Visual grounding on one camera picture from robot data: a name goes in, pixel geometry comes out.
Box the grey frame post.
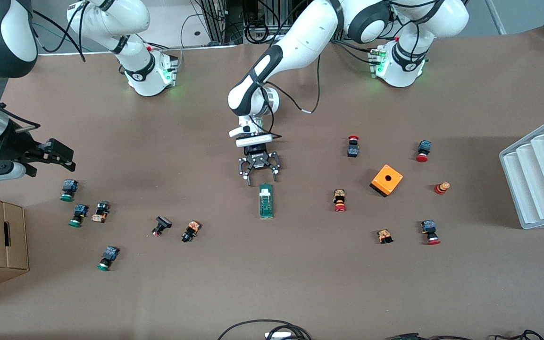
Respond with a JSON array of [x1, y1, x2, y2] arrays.
[[483, 0, 507, 35]]

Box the black square pushbutton red contacts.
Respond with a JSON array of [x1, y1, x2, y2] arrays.
[[151, 215, 173, 238]]

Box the green mushroom pushbutton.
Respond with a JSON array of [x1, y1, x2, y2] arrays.
[[96, 245, 121, 272], [67, 204, 90, 228], [60, 179, 80, 203]]

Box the black looped cable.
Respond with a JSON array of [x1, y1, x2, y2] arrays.
[[218, 320, 312, 340]]

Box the red emergency stop orange block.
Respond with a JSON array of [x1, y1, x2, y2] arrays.
[[332, 188, 348, 213]]

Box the white ridged tray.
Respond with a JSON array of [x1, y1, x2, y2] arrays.
[[498, 112, 544, 230]]

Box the black cable with connector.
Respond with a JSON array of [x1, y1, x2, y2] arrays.
[[385, 330, 544, 340]]

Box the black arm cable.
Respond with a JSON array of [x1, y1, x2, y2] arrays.
[[0, 0, 87, 133], [260, 47, 322, 116]]

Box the green load switch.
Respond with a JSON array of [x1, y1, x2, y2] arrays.
[[259, 184, 275, 219]]

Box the black switch orange contact block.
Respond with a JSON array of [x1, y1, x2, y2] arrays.
[[181, 220, 202, 244], [91, 200, 111, 224]]

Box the black equipment rack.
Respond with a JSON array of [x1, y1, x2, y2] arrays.
[[199, 0, 319, 45]]

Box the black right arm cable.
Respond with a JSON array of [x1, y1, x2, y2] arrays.
[[0, 0, 87, 133]]

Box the green floor cable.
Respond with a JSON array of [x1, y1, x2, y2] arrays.
[[35, 26, 72, 48]]

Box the red mushroom pushbutton blue block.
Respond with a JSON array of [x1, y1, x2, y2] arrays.
[[415, 139, 433, 163], [420, 219, 442, 246]]

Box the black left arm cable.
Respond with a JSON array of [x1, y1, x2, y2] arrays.
[[260, 47, 322, 116]]

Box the orange button enclosure box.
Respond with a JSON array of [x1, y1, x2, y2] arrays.
[[369, 163, 404, 198]]

